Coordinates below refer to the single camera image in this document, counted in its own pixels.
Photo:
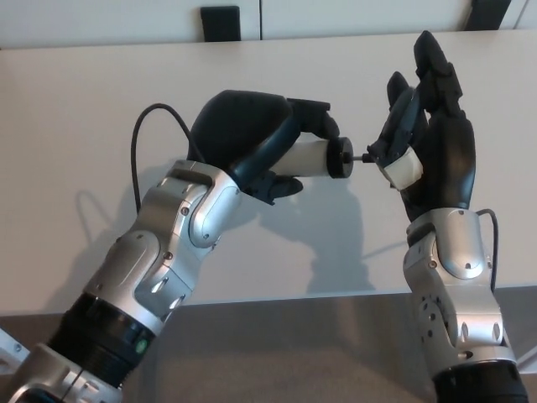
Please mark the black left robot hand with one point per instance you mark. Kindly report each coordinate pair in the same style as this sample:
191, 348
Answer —
235, 126

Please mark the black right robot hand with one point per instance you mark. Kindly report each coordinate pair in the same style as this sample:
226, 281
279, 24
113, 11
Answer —
449, 163

